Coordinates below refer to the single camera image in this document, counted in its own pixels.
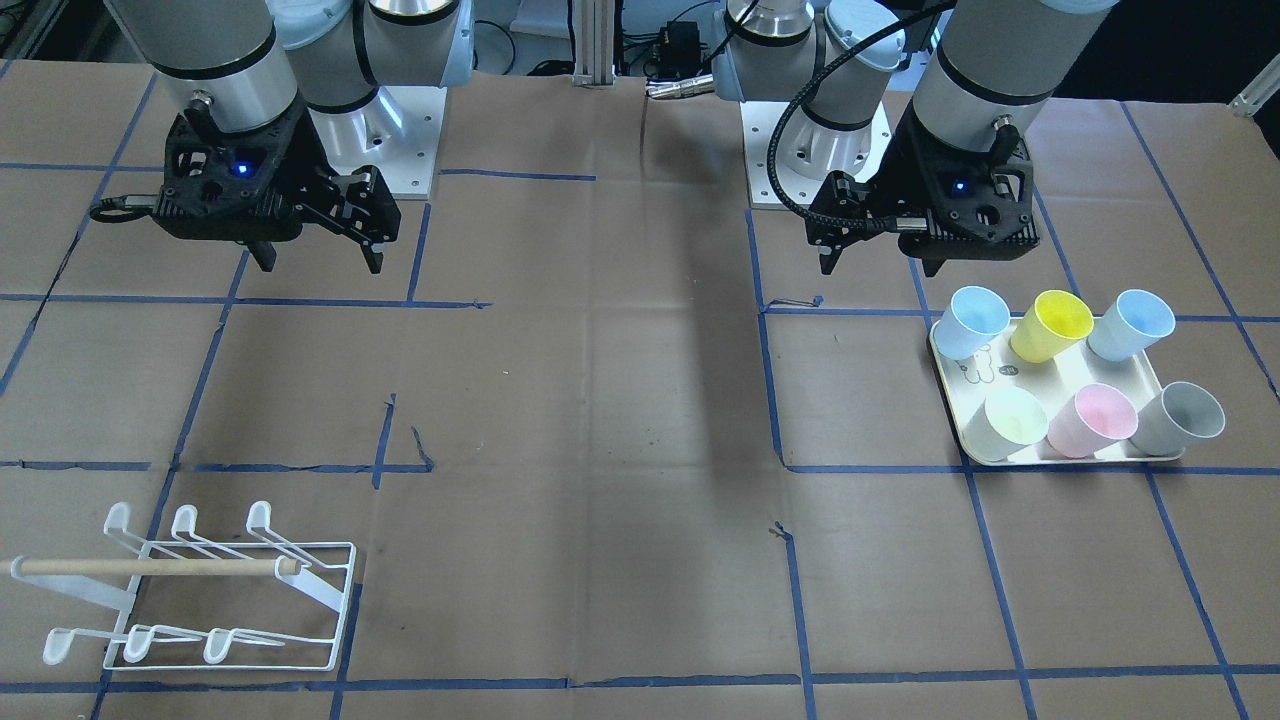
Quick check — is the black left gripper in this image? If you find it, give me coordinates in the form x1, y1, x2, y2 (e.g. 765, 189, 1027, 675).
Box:
806, 108, 1041, 278

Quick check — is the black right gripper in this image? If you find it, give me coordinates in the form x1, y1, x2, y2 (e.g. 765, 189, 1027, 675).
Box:
151, 95, 401, 275

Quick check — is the light blue cup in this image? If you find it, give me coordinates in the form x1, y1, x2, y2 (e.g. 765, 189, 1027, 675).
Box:
1087, 290, 1176, 363
932, 286, 1011, 361

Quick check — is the white cream plastic cup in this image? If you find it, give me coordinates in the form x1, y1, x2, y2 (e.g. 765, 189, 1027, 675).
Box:
961, 387, 1050, 462

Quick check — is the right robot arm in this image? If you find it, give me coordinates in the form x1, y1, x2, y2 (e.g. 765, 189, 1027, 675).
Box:
90, 1, 474, 274

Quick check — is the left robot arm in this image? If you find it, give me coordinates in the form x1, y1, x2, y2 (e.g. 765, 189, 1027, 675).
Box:
709, 1, 1112, 277

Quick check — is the yellow plastic cup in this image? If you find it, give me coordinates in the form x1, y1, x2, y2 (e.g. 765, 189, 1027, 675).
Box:
1010, 290, 1094, 363

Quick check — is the pink plastic cup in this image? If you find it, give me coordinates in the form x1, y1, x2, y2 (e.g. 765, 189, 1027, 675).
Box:
1046, 383, 1139, 457

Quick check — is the grey plastic cup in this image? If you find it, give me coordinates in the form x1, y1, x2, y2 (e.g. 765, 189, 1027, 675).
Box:
1130, 380, 1226, 456

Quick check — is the cream plastic tray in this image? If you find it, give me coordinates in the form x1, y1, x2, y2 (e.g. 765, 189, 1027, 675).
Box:
928, 318, 1187, 468

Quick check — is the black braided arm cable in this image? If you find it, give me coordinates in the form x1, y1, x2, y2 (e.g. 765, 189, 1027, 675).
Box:
768, 0, 961, 236

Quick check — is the white wire cup rack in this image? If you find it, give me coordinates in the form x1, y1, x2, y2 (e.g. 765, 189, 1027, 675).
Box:
10, 500, 357, 673

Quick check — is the aluminium frame post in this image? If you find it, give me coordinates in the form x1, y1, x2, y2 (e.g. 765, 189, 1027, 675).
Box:
567, 0, 618, 87

